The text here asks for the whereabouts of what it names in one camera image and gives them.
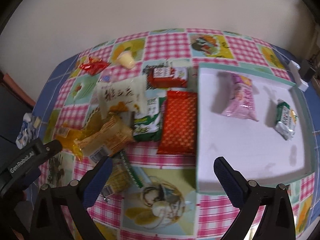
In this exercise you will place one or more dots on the yellow jelly cup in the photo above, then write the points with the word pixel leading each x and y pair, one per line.
pixel 126 60

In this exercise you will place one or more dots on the black power adapter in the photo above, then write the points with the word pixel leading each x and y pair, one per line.
pixel 307 70

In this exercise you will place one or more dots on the red patterned snack packet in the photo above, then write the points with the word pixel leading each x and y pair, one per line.
pixel 179 135

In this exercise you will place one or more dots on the white tray green rim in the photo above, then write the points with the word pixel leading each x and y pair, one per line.
pixel 253 147

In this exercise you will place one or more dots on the crumpled blue white wrapper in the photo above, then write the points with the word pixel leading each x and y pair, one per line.
pixel 28 130

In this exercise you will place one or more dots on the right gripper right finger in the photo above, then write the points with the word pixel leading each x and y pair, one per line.
pixel 277 221

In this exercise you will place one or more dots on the red white chocolate packet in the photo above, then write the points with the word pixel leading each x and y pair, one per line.
pixel 161 76

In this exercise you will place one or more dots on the green white cracker packet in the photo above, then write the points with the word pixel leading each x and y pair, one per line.
pixel 286 120

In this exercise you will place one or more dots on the cream rice cracker packet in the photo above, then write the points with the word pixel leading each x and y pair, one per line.
pixel 127 95

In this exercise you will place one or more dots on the green mung bean biscuit packet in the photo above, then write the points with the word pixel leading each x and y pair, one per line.
pixel 149 127

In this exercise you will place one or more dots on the red crinkled candy wrapper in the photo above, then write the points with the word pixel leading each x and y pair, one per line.
pixel 94 66

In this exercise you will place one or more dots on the pink checkered picture tablecloth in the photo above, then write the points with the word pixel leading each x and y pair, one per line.
pixel 169 205

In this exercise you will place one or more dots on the green gold small packet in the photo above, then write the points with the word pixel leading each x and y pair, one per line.
pixel 122 176

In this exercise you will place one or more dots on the yellow transparent snack packet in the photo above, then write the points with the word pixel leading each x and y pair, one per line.
pixel 69 137

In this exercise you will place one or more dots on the pink snack packet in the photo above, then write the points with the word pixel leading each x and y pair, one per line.
pixel 241 102

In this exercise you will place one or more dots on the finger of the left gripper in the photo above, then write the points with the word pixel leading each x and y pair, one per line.
pixel 49 150

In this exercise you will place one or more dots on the orange striped wafer packet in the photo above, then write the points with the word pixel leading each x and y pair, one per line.
pixel 112 138

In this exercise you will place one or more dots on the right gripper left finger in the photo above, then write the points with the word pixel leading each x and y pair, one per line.
pixel 48 220

